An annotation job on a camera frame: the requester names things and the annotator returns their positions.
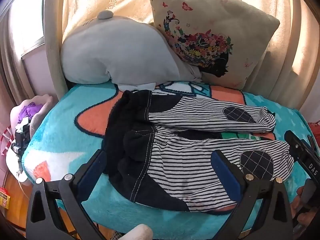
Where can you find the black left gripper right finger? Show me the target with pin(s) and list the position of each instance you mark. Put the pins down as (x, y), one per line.
(273, 221)

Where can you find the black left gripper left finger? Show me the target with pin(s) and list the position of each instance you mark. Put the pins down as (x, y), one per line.
(44, 220)

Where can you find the striped navy toddler pants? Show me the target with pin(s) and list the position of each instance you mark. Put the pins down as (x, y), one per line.
(160, 150)

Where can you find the right human hand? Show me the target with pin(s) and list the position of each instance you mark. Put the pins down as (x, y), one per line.
(304, 218)

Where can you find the red object at edge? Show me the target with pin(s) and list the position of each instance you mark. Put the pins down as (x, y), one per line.
(315, 128)

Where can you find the yellow red box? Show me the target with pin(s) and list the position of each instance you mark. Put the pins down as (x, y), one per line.
(4, 198)

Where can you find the black device beside bed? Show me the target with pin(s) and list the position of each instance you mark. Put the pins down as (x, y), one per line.
(22, 139)

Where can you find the beige floral print cushion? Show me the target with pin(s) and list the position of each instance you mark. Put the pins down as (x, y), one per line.
(224, 39)

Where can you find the white grey plush toy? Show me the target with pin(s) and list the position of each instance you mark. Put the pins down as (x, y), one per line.
(132, 55)

